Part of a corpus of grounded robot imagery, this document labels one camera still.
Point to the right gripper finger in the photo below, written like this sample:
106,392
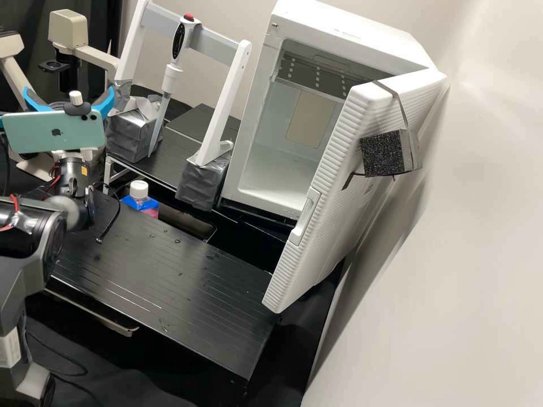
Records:
106,104
34,104

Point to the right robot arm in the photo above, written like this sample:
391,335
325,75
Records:
29,229

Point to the black platform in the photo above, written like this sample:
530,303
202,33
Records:
169,288
178,144

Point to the cream microscope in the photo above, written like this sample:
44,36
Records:
68,27

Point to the white-capped bottle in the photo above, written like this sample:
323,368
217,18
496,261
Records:
139,188

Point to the pipette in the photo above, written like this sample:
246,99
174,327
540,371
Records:
183,38

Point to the white pipette stand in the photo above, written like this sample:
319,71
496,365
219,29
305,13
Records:
225,106

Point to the white incubator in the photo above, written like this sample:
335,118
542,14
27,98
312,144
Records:
305,25

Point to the incubator door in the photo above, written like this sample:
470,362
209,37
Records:
322,237

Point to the right wrist camera phone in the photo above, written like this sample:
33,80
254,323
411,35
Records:
51,131

